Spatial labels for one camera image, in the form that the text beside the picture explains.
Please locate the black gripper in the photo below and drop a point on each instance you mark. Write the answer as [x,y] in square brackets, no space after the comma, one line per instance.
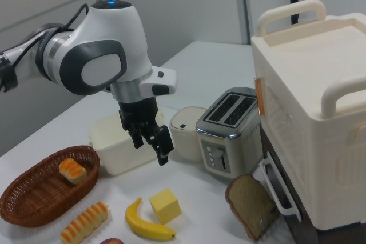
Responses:
[138,112]

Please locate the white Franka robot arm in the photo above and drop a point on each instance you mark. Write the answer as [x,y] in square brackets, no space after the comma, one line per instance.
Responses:
[114,27]

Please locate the yellow cube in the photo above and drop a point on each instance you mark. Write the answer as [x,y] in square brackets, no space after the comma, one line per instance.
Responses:
[166,207]

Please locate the small white lidded bin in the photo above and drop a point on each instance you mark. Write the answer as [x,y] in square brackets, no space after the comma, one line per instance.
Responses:
[183,141]

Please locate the white square plastic container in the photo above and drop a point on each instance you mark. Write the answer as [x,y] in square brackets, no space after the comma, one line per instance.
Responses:
[114,152]

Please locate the cream and chrome toaster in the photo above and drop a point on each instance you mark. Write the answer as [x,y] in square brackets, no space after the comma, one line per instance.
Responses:
[228,147]

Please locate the yellow banana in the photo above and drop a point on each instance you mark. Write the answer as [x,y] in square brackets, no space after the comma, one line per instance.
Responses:
[143,222]

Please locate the small striped bread roll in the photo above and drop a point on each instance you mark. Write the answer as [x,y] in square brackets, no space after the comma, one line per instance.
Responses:
[73,171]

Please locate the long striped bread loaf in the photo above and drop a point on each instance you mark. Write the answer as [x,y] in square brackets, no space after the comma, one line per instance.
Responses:
[84,222]

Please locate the red apple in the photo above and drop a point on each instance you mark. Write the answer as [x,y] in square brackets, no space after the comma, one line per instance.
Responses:
[111,241]

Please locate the brown drawer unit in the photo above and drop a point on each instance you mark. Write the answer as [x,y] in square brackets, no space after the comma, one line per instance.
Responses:
[268,147]

